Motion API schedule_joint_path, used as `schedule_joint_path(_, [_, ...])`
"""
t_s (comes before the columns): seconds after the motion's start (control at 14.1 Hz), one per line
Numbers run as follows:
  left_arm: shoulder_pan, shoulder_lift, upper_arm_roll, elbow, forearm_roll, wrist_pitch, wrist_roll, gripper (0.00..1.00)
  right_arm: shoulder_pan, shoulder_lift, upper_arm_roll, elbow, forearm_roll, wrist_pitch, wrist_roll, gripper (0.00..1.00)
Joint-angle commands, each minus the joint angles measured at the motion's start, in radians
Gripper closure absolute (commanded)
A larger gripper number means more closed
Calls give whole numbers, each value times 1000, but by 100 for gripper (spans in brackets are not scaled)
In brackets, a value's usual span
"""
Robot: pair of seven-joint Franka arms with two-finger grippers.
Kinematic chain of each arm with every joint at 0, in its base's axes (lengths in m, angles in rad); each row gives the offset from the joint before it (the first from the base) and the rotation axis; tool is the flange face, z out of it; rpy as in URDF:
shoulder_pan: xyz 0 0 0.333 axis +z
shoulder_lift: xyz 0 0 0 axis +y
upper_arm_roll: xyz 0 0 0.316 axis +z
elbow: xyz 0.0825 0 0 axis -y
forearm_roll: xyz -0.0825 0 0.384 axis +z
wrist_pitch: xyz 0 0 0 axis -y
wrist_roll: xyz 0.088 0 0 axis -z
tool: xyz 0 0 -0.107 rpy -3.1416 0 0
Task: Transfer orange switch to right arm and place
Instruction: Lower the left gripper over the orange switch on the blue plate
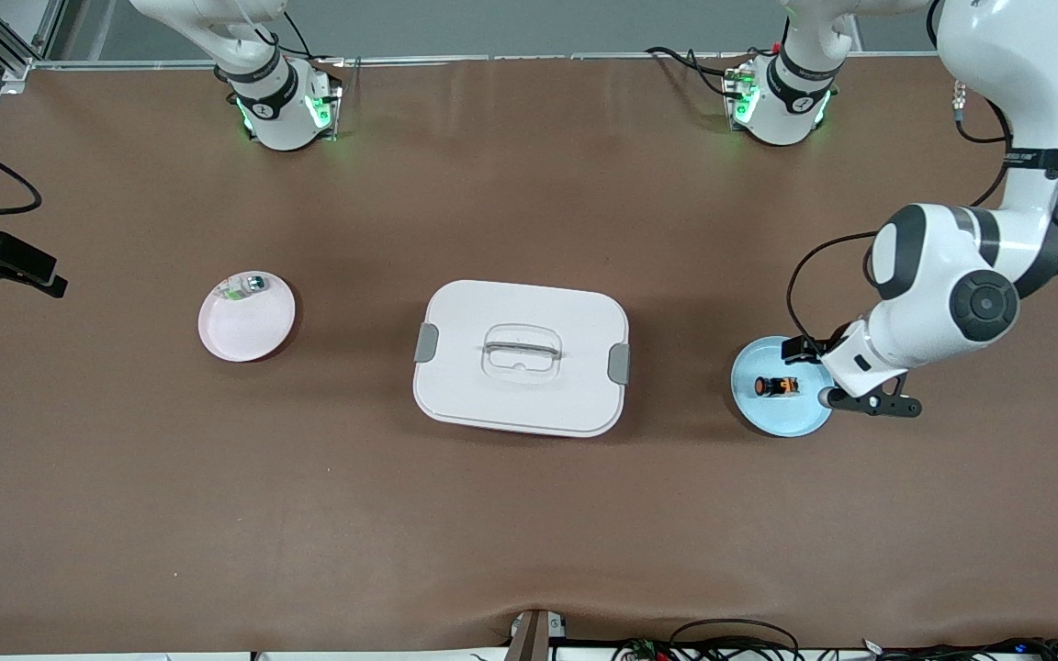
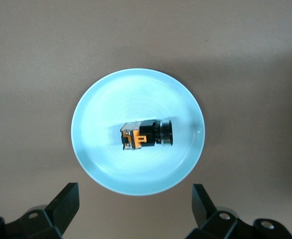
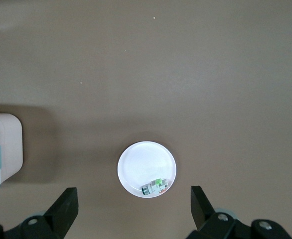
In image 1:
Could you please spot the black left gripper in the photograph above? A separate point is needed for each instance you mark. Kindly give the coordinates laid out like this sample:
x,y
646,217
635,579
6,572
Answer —
x,y
815,350

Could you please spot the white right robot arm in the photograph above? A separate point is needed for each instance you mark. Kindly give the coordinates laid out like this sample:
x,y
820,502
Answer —
x,y
272,110

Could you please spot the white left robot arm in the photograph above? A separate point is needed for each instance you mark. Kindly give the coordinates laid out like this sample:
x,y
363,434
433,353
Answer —
x,y
942,275

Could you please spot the light blue round plate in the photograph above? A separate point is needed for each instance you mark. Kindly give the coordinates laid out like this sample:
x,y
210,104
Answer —
x,y
782,418

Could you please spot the pale pink round plate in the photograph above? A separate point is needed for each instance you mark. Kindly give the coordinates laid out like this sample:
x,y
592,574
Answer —
x,y
249,330

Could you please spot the white lidded storage box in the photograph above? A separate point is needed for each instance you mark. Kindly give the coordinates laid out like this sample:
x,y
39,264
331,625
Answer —
x,y
520,395

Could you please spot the metal camera post bracket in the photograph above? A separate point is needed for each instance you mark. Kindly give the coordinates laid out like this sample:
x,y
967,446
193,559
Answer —
x,y
534,638

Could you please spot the aluminium table edge rail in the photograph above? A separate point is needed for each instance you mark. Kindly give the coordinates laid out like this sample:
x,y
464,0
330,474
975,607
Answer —
x,y
492,58

